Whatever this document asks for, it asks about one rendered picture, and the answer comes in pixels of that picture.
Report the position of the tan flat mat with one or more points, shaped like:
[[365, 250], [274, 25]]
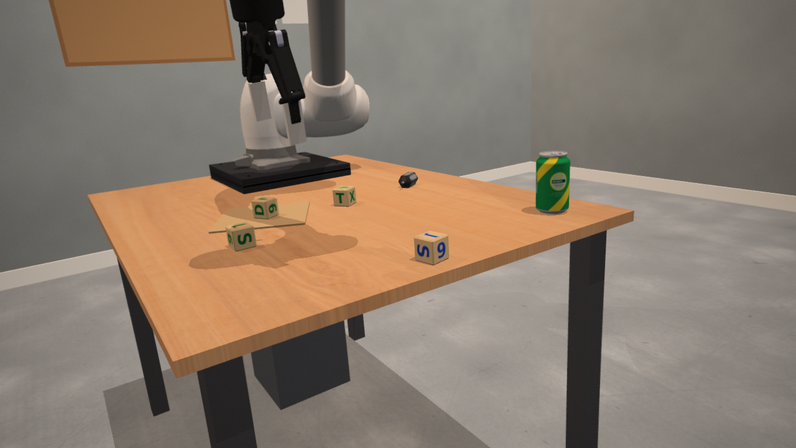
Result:
[[290, 214]]

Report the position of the green and yellow drink can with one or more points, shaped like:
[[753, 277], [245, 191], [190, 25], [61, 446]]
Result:
[[552, 182]]

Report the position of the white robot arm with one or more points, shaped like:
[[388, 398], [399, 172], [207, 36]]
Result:
[[332, 105]]

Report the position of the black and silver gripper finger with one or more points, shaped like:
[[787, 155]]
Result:
[[284, 71], [255, 75]]

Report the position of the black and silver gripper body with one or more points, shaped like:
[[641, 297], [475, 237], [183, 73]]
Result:
[[260, 17]]

